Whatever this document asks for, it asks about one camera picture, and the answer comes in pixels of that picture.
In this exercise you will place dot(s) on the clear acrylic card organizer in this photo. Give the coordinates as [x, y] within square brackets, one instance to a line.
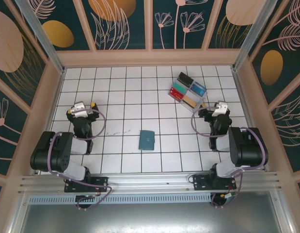
[188, 93]

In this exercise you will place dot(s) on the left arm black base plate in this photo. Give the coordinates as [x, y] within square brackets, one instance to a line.
[99, 182]

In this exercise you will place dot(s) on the blue card stack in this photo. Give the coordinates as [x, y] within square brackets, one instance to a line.
[198, 88]

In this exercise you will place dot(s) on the gold card stack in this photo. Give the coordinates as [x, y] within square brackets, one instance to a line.
[190, 101]

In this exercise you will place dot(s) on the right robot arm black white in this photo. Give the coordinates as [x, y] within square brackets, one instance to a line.
[246, 148]

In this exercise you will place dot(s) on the grey metal sheet panel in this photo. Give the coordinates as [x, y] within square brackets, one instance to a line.
[149, 218]

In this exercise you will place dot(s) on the aluminium corner post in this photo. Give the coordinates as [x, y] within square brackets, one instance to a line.
[40, 34]
[251, 34]

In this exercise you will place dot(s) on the teal card stack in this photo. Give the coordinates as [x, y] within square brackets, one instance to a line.
[180, 87]

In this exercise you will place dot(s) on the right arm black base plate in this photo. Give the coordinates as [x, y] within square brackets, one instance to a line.
[200, 180]

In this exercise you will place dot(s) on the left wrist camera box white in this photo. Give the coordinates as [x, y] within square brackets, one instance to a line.
[79, 108]

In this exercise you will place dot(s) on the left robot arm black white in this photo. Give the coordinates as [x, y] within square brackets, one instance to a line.
[43, 150]

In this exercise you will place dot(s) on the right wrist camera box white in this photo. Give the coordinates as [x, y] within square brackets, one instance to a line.
[220, 108]

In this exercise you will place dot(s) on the small green circuit board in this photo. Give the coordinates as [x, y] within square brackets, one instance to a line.
[229, 195]

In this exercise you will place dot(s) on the black card stack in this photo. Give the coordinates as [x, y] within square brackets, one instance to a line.
[185, 78]

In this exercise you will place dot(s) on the aluminium mounting rail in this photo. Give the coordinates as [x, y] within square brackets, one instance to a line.
[149, 180]

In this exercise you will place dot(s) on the red card stack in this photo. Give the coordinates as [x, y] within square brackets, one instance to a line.
[177, 94]

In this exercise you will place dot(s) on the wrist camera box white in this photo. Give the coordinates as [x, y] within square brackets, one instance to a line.
[220, 108]
[79, 108]

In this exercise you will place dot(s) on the teal card holder wallet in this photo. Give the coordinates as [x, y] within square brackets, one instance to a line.
[146, 140]

